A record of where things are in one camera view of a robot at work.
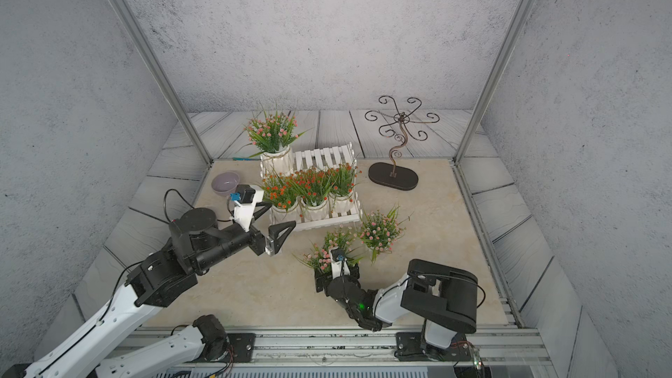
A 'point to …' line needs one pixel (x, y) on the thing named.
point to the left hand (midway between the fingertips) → (285, 216)
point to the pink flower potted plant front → (318, 257)
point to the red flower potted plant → (342, 186)
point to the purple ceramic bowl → (225, 183)
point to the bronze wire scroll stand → (393, 176)
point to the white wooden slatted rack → (331, 157)
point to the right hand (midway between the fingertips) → (329, 264)
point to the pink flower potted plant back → (379, 230)
